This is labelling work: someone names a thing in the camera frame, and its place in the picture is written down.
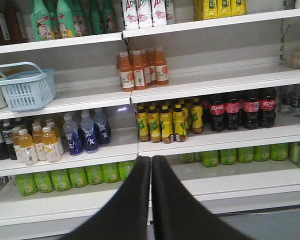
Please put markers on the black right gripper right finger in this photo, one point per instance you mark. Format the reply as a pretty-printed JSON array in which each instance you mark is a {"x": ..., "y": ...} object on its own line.
[{"x": 177, "y": 215}]

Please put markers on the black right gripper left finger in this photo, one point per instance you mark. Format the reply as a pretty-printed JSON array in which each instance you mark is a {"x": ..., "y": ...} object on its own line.
[{"x": 125, "y": 215}]

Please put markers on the light blue plastic basket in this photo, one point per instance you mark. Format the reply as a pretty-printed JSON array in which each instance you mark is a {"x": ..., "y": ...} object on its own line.
[{"x": 28, "y": 90}]

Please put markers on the blue sports drink bottle right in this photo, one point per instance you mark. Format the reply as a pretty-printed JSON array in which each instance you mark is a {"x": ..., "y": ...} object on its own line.
[{"x": 102, "y": 127}]

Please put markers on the blue sports drink bottle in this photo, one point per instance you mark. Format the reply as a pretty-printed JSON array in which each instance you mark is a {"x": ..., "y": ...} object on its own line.
[
  {"x": 87, "y": 126},
  {"x": 71, "y": 131},
  {"x": 102, "y": 127}
]

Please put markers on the yellow lemon tea bottle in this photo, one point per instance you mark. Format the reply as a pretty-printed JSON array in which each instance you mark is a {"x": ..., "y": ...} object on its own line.
[
  {"x": 153, "y": 119},
  {"x": 166, "y": 122},
  {"x": 179, "y": 122},
  {"x": 142, "y": 124}
]

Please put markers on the yellow vitamin drink bottle right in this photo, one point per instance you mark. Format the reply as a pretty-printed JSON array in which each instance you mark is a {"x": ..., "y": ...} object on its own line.
[{"x": 50, "y": 144}]

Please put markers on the yellow vitamin drink bottle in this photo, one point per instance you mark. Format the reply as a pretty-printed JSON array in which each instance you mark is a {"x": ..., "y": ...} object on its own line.
[
  {"x": 27, "y": 147},
  {"x": 50, "y": 144},
  {"x": 37, "y": 135}
]

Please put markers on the blue sports drink bottle middle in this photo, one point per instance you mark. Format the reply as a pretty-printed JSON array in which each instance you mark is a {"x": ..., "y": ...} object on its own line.
[{"x": 87, "y": 126}]

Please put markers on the blue sports drink bottle left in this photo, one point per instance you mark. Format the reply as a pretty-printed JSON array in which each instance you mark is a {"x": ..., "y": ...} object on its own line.
[{"x": 71, "y": 131}]

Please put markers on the cola bottle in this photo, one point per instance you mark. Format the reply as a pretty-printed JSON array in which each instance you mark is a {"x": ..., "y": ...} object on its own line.
[
  {"x": 267, "y": 106},
  {"x": 232, "y": 109},
  {"x": 216, "y": 112},
  {"x": 250, "y": 109}
]

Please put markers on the yellow vitamin drink bottle front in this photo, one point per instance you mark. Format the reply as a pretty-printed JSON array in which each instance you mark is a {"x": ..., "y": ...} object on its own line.
[{"x": 27, "y": 147}]

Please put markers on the yellow vitamin drink bottle middle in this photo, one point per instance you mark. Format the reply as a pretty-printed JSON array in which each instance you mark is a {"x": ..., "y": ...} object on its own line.
[{"x": 37, "y": 135}]

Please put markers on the white metal shelf unit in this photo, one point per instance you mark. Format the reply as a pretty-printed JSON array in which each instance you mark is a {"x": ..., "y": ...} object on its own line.
[{"x": 204, "y": 57}]

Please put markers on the orange juice bottle front left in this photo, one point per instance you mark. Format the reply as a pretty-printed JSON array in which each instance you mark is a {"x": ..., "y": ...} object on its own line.
[{"x": 126, "y": 73}]

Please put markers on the orange juice bottle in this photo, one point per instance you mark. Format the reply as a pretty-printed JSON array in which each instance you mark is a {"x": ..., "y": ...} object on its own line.
[
  {"x": 126, "y": 73},
  {"x": 138, "y": 67},
  {"x": 161, "y": 68}
]

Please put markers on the orange juice bottle right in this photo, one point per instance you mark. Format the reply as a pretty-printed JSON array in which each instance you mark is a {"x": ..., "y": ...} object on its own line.
[{"x": 161, "y": 68}]

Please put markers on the orange juice bottle front middle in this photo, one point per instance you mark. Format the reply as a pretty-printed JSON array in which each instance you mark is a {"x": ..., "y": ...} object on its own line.
[{"x": 138, "y": 67}]

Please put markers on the white peach drink bottle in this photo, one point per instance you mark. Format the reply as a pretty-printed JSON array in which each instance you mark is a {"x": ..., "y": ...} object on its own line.
[
  {"x": 130, "y": 15},
  {"x": 144, "y": 14},
  {"x": 158, "y": 13}
]

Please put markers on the green cartoon bottle right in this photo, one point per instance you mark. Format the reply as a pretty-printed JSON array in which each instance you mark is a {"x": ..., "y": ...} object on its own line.
[{"x": 65, "y": 19}]

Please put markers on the green cartoon bottle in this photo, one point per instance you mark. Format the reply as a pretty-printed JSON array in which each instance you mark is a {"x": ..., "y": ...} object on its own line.
[
  {"x": 41, "y": 22},
  {"x": 65, "y": 19}
]

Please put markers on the green cartoon bottle left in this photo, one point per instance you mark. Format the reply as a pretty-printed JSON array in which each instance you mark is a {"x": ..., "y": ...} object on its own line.
[{"x": 41, "y": 22}]

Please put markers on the brown tea bottle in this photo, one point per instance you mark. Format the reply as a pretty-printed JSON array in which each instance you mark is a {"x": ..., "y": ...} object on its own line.
[{"x": 12, "y": 27}]

